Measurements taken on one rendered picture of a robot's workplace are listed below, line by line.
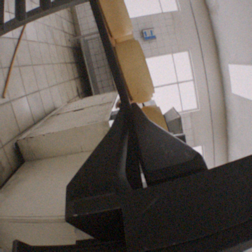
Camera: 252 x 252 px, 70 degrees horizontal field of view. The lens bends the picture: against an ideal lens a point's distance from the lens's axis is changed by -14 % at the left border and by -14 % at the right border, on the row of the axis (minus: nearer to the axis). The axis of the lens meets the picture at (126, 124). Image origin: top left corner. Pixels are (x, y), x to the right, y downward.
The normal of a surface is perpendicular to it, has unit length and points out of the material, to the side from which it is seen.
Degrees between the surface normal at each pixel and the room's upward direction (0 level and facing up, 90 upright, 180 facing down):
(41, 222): 90
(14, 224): 90
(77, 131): 90
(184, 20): 90
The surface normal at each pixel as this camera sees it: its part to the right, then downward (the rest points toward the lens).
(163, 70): -0.04, 0.29
